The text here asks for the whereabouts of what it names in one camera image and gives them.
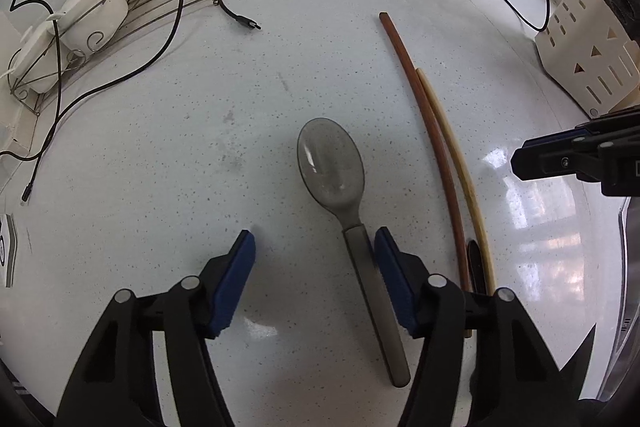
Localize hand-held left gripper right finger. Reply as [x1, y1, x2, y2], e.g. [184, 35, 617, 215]
[374, 227, 581, 427]

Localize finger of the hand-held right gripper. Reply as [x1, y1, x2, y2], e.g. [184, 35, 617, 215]
[574, 108, 640, 142]
[511, 130, 606, 182]

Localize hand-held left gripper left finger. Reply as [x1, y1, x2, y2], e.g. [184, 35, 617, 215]
[55, 229, 257, 427]

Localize beige plastic utensil holder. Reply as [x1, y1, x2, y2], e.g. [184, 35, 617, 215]
[534, 0, 640, 118]

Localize grey plastic spoon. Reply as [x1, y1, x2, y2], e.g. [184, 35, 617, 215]
[296, 117, 412, 389]

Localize dark chopstick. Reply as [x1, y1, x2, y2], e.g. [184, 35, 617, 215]
[466, 240, 489, 297]

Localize yellow wooden chopstick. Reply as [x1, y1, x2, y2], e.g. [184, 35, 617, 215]
[415, 68, 497, 297]

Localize stainless steel sink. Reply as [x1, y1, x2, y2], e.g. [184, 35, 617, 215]
[597, 194, 640, 404]

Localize brown wooden chopstick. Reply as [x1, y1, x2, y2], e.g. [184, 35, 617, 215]
[378, 11, 474, 339]

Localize printed white card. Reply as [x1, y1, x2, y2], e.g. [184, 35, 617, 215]
[0, 213, 19, 289]

